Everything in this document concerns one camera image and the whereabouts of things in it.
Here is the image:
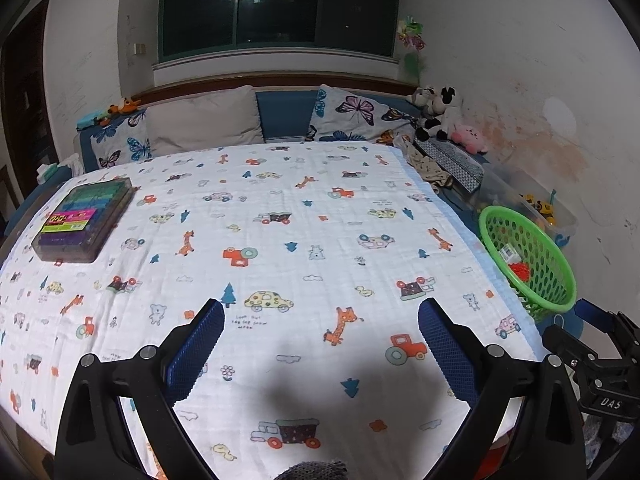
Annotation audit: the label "teal tissue pack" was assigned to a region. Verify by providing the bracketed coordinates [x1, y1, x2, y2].
[36, 162, 64, 184]

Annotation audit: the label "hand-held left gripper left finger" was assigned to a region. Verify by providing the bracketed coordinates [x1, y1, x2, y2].
[54, 298, 226, 480]

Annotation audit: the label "printed blanket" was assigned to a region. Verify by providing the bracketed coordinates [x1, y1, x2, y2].
[0, 141, 546, 480]

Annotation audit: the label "grey white plush toy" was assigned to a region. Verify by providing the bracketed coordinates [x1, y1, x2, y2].
[406, 87, 435, 121]

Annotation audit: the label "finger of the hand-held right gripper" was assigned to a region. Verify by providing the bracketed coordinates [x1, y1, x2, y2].
[542, 324, 601, 386]
[574, 299, 640, 361]

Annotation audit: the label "beige patterned clothes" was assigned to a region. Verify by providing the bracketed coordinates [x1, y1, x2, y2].
[395, 136, 456, 194]

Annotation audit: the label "green plastic mesh basket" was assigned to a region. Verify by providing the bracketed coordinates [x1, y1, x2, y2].
[478, 205, 577, 324]

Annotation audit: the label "colourful paper pinwheel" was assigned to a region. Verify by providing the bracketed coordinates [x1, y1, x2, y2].
[397, 16, 429, 74]

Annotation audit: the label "colourful marker case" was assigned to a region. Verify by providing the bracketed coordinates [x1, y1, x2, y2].
[31, 176, 138, 264]

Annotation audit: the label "orange plush toy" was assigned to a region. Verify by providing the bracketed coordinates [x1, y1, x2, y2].
[97, 97, 146, 127]

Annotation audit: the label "clear plastic storage box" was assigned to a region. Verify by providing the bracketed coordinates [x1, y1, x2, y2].
[470, 167, 578, 249]

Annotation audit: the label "dark glass window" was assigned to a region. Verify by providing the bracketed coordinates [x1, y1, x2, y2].
[157, 0, 401, 61]

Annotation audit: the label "beige pillow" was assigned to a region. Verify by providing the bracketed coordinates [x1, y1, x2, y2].
[145, 85, 265, 156]

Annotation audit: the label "blue white patterned folded cloth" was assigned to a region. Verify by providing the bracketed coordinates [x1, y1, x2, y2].
[417, 137, 486, 195]

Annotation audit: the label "brown wooden headboard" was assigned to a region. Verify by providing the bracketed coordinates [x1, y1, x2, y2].
[131, 74, 420, 107]

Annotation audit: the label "butterfly print pillow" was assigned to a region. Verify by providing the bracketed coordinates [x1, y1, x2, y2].
[90, 110, 153, 171]
[305, 85, 418, 147]

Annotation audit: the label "grey knit cloth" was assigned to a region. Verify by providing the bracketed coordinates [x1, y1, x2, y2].
[277, 460, 349, 480]

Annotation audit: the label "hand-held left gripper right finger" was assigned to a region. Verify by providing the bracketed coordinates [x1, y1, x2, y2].
[417, 297, 587, 480]

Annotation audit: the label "pink round plush toy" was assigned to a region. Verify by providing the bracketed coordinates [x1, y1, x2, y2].
[450, 124, 490, 155]

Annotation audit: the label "black and white cow plush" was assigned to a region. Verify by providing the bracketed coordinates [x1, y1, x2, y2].
[417, 86, 466, 142]

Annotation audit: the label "dark wooden door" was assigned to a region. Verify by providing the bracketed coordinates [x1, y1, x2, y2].
[0, 0, 52, 208]

